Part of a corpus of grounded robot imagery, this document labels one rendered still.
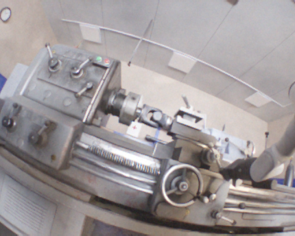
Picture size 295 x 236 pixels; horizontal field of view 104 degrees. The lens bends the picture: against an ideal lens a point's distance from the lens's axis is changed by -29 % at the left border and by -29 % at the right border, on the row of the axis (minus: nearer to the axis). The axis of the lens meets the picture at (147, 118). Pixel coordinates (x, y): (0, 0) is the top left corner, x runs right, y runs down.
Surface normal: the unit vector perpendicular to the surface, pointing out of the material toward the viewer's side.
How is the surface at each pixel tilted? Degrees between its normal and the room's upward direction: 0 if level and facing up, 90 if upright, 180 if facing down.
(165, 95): 90
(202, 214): 90
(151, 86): 90
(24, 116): 90
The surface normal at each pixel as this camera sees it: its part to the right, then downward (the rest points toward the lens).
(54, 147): 0.14, -0.25
